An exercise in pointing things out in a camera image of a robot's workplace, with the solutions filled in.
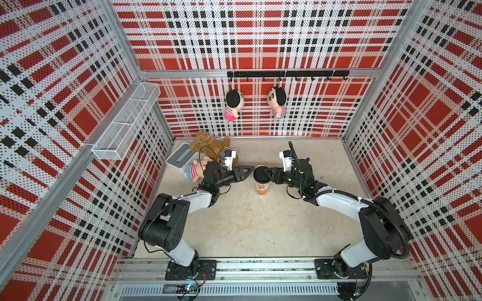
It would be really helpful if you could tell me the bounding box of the green circuit board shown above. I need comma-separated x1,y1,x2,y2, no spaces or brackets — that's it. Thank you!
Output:
162,283,198,295

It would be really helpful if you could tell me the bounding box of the black wall hook rail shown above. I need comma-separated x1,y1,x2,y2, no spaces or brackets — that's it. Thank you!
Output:
227,70,350,79

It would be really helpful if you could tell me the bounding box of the striped shirt boy plush doll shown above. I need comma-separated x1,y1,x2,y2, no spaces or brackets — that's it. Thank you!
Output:
183,157,213,183

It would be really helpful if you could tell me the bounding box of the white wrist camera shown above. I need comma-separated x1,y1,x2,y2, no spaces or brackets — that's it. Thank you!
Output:
221,149,237,171
279,150,294,172

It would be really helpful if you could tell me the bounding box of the brown capybara plush toy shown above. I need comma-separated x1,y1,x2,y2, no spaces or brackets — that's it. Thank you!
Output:
190,130,232,163

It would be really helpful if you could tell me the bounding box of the pink hanging plush doll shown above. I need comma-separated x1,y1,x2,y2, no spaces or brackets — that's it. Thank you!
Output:
225,89,245,122

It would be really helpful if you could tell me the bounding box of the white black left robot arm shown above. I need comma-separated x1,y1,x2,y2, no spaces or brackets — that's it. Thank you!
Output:
138,162,255,279

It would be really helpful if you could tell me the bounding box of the blue hanging plush doll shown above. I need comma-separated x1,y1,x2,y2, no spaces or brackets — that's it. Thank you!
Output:
267,87,287,119

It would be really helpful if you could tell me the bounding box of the black plastic cup lid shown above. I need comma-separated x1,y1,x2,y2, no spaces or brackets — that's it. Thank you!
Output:
253,166,271,184

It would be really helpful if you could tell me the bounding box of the white grey tissue box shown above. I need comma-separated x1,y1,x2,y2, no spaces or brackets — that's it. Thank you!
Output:
166,142,196,171

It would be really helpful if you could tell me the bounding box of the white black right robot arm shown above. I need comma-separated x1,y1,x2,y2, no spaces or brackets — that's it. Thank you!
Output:
261,158,413,278

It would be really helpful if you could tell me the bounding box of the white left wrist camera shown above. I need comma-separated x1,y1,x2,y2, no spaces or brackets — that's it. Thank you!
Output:
221,149,237,171

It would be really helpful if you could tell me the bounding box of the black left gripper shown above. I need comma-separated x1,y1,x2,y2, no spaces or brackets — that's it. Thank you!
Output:
215,166,254,189

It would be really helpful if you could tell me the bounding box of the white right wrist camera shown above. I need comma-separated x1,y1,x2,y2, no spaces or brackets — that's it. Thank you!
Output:
279,150,294,172

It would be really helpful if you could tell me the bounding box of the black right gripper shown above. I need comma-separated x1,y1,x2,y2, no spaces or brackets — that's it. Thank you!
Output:
264,168,303,191

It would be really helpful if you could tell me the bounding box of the printed paper milk tea cup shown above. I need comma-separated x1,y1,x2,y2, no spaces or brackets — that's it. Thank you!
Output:
256,181,269,195

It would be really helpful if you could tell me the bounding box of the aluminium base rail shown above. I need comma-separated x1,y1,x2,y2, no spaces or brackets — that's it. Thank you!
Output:
106,257,430,300

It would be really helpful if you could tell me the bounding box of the white wire mesh shelf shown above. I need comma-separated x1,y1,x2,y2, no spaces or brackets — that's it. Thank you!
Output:
92,82,160,161

